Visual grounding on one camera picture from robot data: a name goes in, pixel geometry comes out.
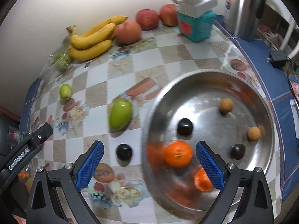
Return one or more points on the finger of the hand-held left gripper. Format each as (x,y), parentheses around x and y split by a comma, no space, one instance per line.
(45,131)

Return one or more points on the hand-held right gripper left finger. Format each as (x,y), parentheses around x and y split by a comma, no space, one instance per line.
(90,165)

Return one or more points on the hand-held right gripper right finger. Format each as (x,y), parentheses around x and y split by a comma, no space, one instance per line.
(210,165)

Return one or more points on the dark plum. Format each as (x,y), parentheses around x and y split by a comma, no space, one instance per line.
(184,126)
(237,151)
(124,152)

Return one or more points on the stainless steel basin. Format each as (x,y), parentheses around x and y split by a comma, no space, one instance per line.
(210,121)

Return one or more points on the brown longan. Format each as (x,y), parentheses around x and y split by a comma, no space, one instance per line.
(226,105)
(254,133)

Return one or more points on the small orange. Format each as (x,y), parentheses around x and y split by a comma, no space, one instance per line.
(24,175)

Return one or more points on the glass mug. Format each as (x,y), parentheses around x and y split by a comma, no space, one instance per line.
(17,135)

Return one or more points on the dark object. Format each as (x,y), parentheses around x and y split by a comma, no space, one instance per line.
(3,135)

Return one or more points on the small green fruit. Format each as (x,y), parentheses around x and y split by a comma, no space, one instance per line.
(65,91)

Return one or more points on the green mango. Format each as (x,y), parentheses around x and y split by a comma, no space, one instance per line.
(120,116)

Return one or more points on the plastic bag of green fruit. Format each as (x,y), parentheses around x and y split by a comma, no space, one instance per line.
(62,60)

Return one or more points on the white flat object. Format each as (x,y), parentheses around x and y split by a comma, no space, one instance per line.
(295,112)

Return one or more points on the banana bunch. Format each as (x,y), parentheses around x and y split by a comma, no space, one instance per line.
(93,39)

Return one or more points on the printed packet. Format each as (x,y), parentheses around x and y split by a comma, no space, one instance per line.
(294,81)

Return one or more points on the checkered printed tablecloth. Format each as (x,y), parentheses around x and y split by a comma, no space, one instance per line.
(172,51)

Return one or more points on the black charger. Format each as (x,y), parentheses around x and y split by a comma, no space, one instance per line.
(278,58)

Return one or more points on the red apple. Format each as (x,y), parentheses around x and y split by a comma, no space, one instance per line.
(128,31)
(168,14)
(147,18)

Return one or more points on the teal plastic box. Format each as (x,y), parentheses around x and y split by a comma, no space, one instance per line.
(196,28)

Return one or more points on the clear bag of red packets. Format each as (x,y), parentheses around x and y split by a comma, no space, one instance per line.
(268,34)

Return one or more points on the stainless steel kettle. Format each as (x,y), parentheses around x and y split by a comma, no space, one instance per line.
(243,9)

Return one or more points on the white power strip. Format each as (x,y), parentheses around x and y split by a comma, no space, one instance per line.
(198,1)

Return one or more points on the white chair frame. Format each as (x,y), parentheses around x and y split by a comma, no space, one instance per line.
(289,30)

